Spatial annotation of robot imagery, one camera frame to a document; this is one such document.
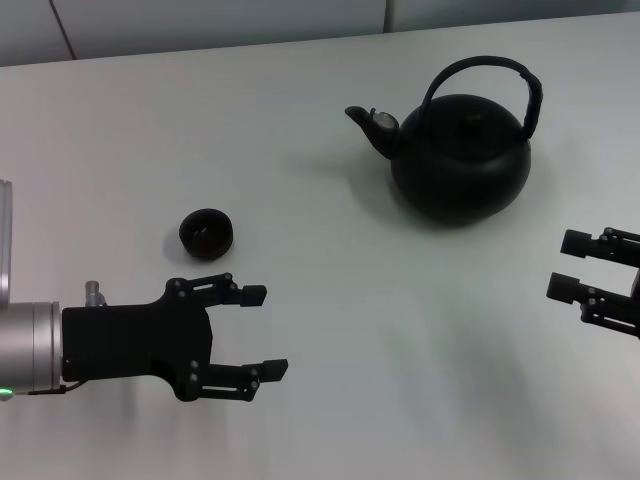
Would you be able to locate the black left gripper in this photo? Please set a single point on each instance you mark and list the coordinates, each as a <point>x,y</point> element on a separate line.
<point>125,340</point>

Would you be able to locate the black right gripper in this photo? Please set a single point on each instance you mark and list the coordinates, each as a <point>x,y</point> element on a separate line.
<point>636,285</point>

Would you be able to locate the small dark teacup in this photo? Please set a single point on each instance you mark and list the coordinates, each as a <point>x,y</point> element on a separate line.
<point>207,235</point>

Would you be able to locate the black round teapot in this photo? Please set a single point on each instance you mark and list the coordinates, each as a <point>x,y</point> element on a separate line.
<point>460,165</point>

